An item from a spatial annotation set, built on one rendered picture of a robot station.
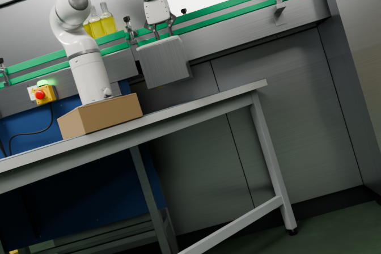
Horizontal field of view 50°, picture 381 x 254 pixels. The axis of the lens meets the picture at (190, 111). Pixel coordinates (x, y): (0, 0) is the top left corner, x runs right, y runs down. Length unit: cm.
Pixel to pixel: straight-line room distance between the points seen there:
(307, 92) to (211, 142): 54
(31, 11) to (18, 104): 56
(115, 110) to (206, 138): 74
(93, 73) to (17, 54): 87
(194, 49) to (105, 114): 61
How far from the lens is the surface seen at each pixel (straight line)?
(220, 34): 187
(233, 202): 215
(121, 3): 214
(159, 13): 176
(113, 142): 150
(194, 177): 212
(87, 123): 142
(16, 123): 201
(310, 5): 193
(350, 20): 179
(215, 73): 207
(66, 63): 191
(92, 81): 151
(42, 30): 228
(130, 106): 149
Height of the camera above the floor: 76
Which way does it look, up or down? 2 degrees down
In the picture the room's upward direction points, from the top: 17 degrees counter-clockwise
